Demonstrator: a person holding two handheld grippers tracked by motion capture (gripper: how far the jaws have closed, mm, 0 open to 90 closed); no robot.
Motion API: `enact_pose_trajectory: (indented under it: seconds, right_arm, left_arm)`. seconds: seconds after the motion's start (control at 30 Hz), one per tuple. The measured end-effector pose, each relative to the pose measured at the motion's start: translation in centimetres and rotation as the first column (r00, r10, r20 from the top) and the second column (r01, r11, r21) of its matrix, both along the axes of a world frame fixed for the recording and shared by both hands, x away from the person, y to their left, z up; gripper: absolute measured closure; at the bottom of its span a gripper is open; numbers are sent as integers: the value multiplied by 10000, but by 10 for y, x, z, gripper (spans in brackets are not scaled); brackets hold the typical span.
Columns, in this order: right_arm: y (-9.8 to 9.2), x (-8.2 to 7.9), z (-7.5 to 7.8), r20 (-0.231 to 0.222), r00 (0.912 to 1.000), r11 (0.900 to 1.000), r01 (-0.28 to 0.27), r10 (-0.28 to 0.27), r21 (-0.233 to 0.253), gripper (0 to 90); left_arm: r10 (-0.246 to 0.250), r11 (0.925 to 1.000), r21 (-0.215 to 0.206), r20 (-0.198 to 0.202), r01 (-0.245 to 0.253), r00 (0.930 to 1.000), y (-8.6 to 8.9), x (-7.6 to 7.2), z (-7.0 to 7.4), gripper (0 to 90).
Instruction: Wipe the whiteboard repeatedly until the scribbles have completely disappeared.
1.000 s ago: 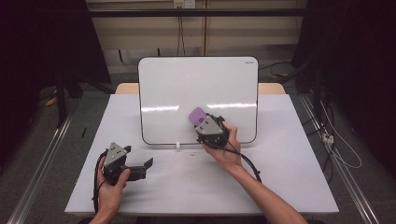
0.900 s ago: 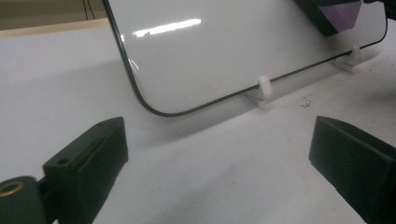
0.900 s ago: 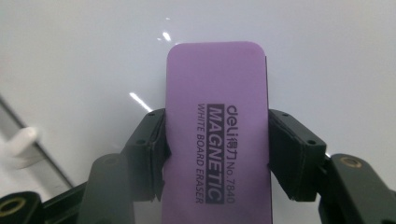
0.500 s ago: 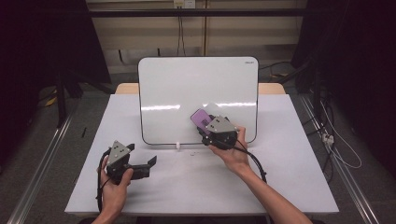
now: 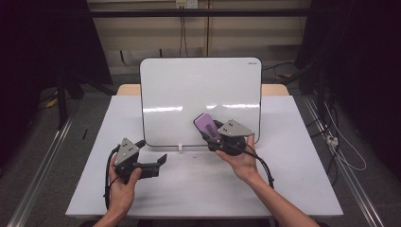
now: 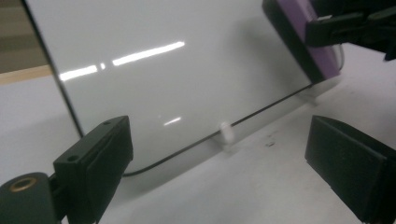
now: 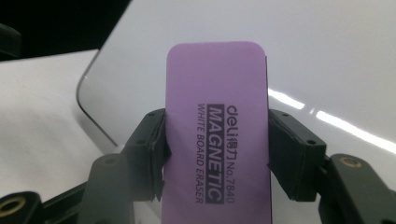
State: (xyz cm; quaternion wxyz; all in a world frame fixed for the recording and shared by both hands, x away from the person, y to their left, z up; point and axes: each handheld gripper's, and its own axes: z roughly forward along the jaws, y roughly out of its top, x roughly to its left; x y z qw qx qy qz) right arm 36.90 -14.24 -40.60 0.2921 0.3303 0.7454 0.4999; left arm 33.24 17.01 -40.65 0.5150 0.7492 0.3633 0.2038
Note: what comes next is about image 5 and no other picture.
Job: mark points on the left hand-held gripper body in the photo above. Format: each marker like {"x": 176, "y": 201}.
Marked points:
{"x": 126, "y": 153}

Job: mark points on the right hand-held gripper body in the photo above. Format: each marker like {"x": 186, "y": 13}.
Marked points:
{"x": 235, "y": 134}

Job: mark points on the purple and black whiteboard eraser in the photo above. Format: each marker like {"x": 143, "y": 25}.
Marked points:
{"x": 206, "y": 125}

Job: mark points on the white whiteboard with black frame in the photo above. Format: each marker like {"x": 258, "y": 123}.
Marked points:
{"x": 176, "y": 94}

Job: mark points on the person's right hand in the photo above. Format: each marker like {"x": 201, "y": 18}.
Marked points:
{"x": 241, "y": 164}

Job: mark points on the person's left hand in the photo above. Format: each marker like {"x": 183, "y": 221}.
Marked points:
{"x": 121, "y": 195}

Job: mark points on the white whiteboard support clip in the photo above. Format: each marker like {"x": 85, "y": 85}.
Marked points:
{"x": 180, "y": 147}

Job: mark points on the small black pen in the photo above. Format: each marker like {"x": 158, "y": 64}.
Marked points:
{"x": 84, "y": 134}

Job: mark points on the black metal stand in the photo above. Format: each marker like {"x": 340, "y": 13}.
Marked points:
{"x": 64, "y": 94}

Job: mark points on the aluminium floor rail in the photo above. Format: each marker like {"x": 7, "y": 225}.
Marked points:
{"x": 38, "y": 176}
{"x": 346, "y": 176}

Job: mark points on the white wall socket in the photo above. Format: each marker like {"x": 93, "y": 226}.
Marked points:
{"x": 186, "y": 3}

